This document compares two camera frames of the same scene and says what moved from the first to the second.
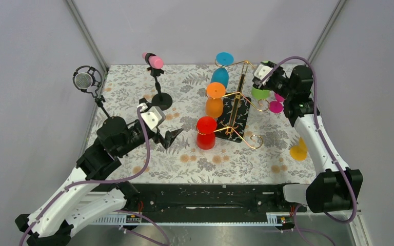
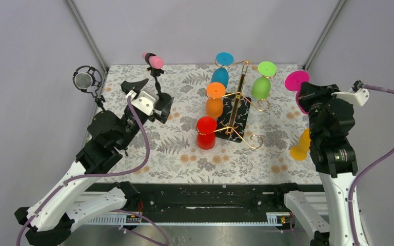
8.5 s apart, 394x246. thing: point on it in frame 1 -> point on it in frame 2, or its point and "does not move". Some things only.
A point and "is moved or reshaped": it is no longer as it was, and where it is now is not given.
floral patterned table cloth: [235, 130] does not move
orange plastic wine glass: [215, 91] does not move
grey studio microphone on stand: [87, 79] does not move
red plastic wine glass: [206, 126] does not move
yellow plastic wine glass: [299, 152] does not move
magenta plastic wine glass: [276, 106] is moved or reshaped
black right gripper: [269, 80] -> [306, 94]
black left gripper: [169, 138] -> [137, 86]
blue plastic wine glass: [220, 75] does not move
